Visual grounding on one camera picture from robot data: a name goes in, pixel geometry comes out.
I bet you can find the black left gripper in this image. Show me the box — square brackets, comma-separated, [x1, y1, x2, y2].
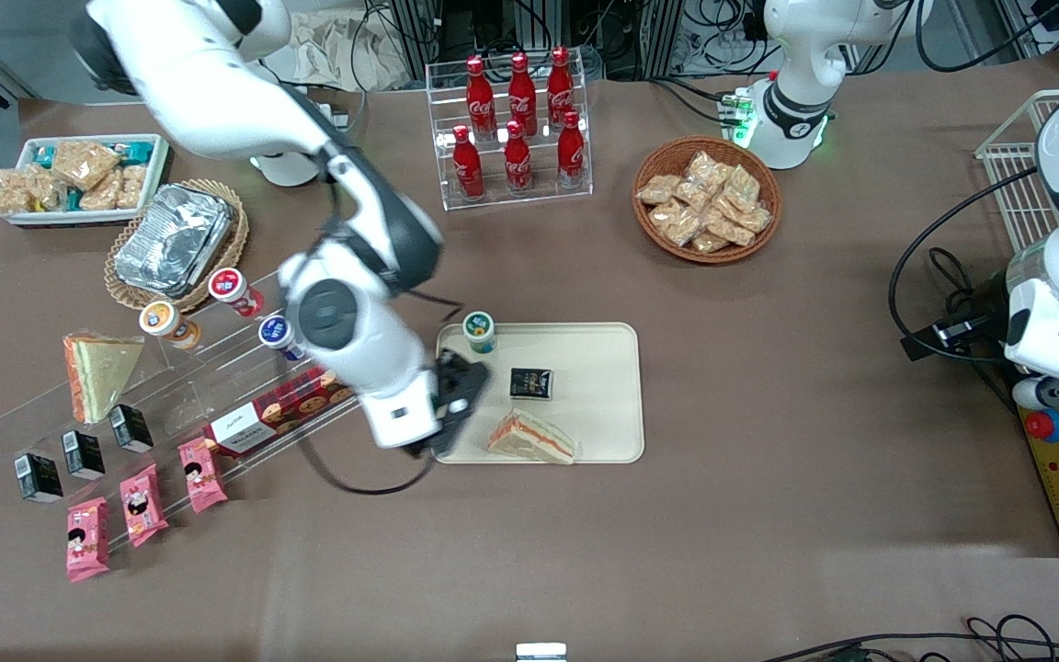
[902, 276, 1013, 361]

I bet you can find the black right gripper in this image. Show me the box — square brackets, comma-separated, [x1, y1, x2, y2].
[415, 354, 492, 459]

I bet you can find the sandwich with lettuce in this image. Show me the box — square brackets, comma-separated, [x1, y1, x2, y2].
[487, 410, 576, 465]
[63, 333, 146, 426]

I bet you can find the cream plastic tray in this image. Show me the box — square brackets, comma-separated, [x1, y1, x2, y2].
[430, 322, 646, 465]

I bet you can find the small black carton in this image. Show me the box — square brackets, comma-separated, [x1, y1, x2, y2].
[109, 405, 155, 453]
[508, 368, 554, 402]
[63, 430, 108, 481]
[15, 453, 63, 503]

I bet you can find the green capped yogurt bottle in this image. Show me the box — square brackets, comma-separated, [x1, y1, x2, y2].
[462, 311, 498, 356]

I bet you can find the blue capped yogurt bottle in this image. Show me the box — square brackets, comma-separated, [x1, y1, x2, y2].
[258, 314, 308, 361]

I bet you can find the red plaid cookie box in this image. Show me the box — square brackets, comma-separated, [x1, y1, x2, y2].
[203, 366, 356, 458]

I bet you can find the red cola bottle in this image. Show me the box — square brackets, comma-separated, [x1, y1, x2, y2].
[547, 46, 576, 130]
[465, 55, 497, 141]
[556, 110, 586, 189]
[508, 51, 538, 137]
[452, 124, 486, 201]
[503, 120, 534, 194]

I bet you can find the clear acrylic stepped stand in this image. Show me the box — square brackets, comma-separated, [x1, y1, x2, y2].
[0, 267, 363, 553]

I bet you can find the red capped yogurt bottle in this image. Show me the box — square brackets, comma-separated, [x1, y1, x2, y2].
[208, 267, 266, 319]

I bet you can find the pink snack packet girl print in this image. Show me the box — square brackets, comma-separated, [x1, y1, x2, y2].
[65, 496, 112, 584]
[178, 437, 229, 514]

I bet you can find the clear acrylic bottle rack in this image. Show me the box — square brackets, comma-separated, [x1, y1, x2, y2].
[426, 48, 595, 212]

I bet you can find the orange capped yogurt bottle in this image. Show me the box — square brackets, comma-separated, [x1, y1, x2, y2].
[139, 301, 202, 351]

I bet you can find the round wicker basket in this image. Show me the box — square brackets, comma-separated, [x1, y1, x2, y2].
[632, 136, 783, 266]

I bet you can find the pink snack packet cow print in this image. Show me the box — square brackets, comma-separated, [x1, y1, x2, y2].
[119, 462, 170, 548]

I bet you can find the silver foil container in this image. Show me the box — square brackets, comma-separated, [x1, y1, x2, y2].
[114, 183, 236, 298]

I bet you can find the oval wicker basket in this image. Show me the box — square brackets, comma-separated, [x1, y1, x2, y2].
[104, 178, 250, 314]

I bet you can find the crumpled clear plastic sheet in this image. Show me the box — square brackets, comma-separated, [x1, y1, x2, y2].
[290, 9, 425, 93]

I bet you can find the white rectangular tub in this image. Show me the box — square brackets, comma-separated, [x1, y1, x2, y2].
[0, 133, 172, 227]

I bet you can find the peanut crisp packet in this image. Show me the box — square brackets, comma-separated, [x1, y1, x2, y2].
[51, 140, 121, 191]
[0, 168, 34, 217]
[116, 164, 149, 211]
[28, 164, 66, 212]
[79, 170, 123, 212]

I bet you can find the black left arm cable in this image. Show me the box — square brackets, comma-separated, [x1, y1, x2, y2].
[888, 165, 1045, 364]

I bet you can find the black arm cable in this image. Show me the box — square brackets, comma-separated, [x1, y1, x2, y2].
[295, 441, 438, 497]
[888, 165, 1045, 364]

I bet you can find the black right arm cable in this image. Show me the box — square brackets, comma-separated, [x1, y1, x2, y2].
[295, 441, 438, 497]

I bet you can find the white wire basket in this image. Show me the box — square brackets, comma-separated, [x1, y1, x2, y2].
[975, 89, 1059, 254]

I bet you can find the black cable bundle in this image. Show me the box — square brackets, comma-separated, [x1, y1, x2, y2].
[759, 614, 1059, 662]

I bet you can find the aluminium frame rack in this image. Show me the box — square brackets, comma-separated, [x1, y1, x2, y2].
[387, 0, 774, 84]

